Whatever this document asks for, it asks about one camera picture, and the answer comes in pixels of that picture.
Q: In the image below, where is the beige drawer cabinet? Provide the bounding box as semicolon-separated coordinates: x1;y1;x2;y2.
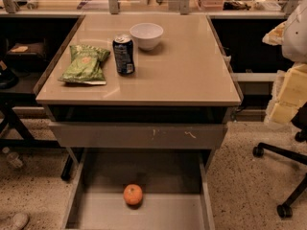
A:
36;13;242;155

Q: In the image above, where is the green chip bag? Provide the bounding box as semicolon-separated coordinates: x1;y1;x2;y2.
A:
59;44;110;85

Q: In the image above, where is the black side table frame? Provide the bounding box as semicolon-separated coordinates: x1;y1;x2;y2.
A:
0;96;75;181

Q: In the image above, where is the orange fruit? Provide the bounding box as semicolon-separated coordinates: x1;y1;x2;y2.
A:
124;184;143;205

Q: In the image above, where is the clear plastic bottle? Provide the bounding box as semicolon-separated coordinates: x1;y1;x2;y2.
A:
2;147;24;169

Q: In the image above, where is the blue soda can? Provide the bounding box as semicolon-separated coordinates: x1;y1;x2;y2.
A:
112;34;135;75

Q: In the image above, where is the grey shoe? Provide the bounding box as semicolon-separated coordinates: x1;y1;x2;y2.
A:
10;213;30;230

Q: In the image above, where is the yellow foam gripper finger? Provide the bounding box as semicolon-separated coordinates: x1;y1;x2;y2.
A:
268;102;298;124
277;63;307;107

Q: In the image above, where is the open middle drawer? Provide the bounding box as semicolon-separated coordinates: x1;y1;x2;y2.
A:
61;149;215;230

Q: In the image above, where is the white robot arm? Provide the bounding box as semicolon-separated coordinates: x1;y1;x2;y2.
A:
262;0;307;125

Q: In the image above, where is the white ceramic bowl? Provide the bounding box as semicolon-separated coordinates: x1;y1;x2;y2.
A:
130;23;164;51

